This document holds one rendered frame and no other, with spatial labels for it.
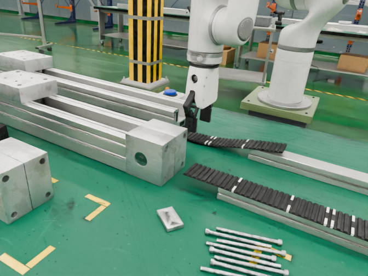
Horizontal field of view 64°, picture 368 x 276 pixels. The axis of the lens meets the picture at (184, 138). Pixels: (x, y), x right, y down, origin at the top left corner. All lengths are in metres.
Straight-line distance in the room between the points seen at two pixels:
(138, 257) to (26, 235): 0.18
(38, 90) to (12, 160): 0.34
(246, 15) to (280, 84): 0.48
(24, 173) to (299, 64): 0.85
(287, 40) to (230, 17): 0.45
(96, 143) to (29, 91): 0.25
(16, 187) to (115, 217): 0.17
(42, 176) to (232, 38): 0.44
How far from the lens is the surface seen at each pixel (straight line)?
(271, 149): 0.72
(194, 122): 0.74
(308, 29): 1.04
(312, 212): 0.56
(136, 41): 3.98
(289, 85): 1.07
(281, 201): 0.57
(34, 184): 0.57
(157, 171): 0.60
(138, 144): 0.60
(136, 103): 0.82
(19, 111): 0.86
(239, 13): 0.64
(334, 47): 8.18
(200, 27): 0.69
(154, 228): 0.52
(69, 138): 0.75
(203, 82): 0.70
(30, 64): 1.14
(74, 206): 0.58
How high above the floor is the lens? 1.13
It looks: 26 degrees down
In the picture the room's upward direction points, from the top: 4 degrees clockwise
